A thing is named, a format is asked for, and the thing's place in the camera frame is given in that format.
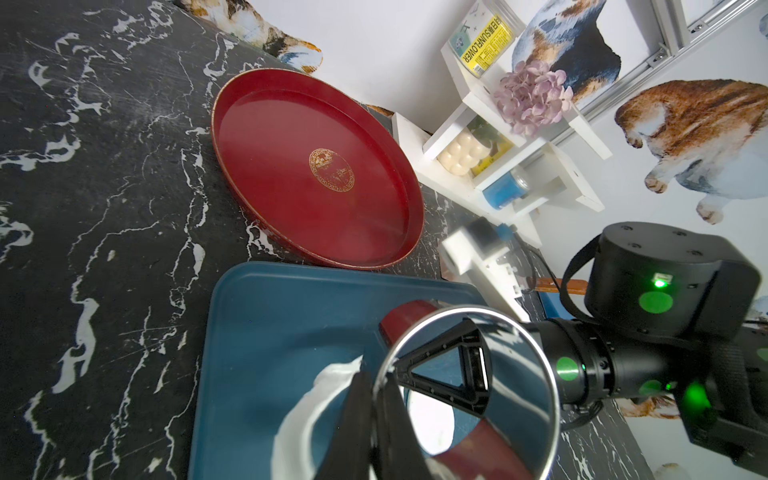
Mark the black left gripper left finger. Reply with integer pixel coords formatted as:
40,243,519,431
315,371,373,480

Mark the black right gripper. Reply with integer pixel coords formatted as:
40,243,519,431
393,319,678,417

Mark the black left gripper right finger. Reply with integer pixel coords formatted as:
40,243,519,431
373,374,432,480

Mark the round metal cutter ring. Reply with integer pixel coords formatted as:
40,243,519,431
371,304,562,480

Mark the white dough piece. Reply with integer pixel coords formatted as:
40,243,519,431
270,355,363,480

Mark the blue rectangular tray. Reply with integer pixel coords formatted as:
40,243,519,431
188,262,481,479

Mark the round cut dough wrapper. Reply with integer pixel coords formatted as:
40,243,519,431
406,391,455,456

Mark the metal scraper wooden handle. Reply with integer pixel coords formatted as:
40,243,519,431
534,278,589,296

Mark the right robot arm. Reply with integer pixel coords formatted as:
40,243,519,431
379,222,767,479

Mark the blue dustpan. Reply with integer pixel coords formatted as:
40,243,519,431
538,292,574,320

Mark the white tiered shelf stand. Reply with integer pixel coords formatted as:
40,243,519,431
392,45,612,247

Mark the round red tray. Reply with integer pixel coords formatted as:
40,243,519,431
211,68,425,270

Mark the yellow green can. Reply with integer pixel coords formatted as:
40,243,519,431
446,0,525,78

